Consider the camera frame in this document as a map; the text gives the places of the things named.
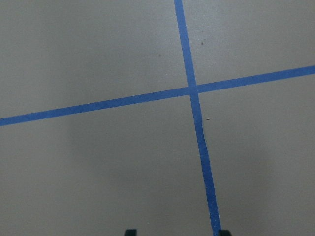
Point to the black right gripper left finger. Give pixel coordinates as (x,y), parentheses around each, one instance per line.
(130,232)

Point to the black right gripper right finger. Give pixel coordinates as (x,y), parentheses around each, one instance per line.
(224,233)

